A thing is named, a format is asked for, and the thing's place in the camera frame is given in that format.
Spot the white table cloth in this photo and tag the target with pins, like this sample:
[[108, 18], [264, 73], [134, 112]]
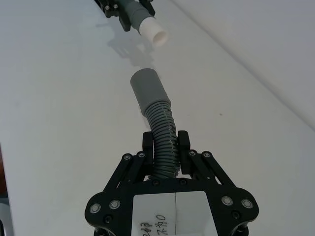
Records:
[[61, 98]]

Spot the grey pipe with white end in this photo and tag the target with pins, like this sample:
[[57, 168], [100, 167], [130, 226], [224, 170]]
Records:
[[153, 30]]

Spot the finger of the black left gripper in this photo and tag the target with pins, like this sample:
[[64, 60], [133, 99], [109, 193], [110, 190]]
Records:
[[124, 20], [148, 8]]

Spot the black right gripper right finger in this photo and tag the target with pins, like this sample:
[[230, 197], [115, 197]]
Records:
[[184, 150]]

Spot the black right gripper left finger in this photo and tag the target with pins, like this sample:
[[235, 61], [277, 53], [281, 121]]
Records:
[[147, 147]]

